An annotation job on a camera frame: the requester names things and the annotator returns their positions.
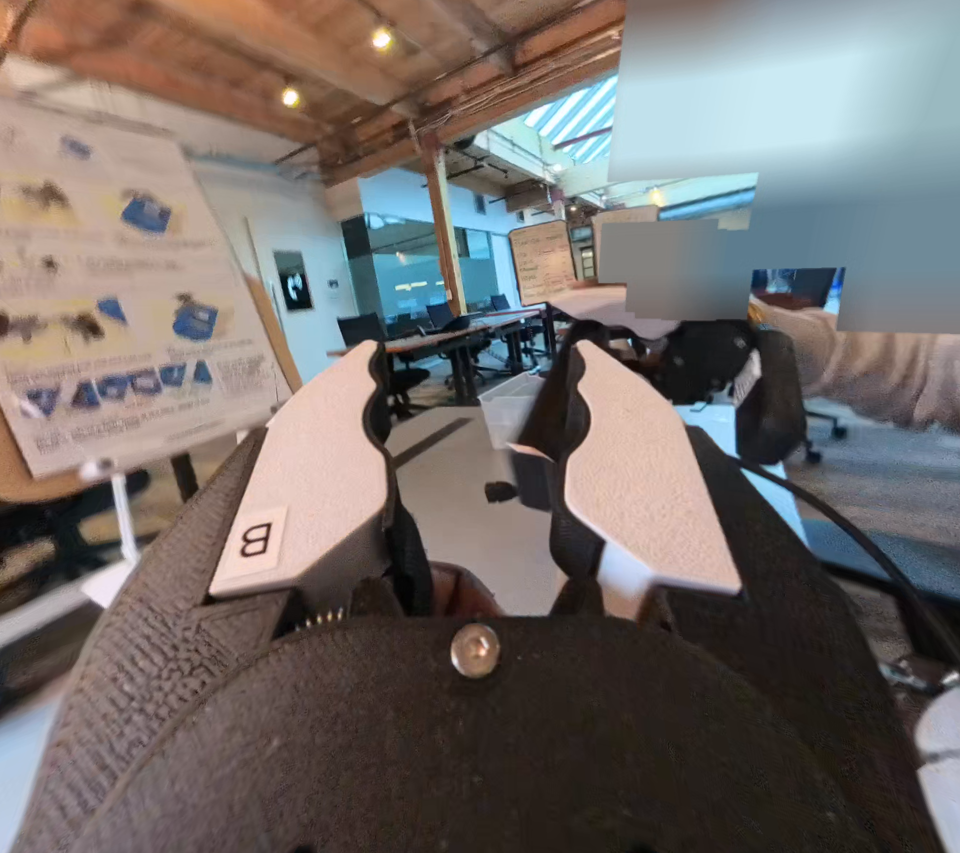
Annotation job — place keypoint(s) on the wooden pillar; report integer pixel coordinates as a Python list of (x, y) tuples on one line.
[(446, 230)]

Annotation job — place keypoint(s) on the person's right forearm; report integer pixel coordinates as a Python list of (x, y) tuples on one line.
[(885, 380)]

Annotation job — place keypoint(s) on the clear plastic bin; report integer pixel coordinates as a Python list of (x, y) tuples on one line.
[(510, 418)]

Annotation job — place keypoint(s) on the black office chair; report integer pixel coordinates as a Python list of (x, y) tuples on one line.
[(367, 332)]

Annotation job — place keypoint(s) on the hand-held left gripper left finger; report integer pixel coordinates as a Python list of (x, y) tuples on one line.
[(315, 463)]

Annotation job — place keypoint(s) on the white board stand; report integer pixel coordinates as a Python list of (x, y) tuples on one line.
[(126, 515)]

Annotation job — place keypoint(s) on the handwritten whiteboard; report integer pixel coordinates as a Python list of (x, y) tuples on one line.
[(544, 264)]

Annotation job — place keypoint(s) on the phone icon door window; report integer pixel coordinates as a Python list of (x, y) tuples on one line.
[(294, 283)]

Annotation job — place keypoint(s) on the instruction board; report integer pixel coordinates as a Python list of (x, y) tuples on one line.
[(135, 283)]

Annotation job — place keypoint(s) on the wooden edged desk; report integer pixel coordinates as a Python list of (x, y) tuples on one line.
[(450, 332)]

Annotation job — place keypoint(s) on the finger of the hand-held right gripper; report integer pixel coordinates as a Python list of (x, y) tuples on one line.
[(541, 425)]

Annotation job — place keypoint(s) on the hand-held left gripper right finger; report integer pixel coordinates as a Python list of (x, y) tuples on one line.
[(645, 478)]

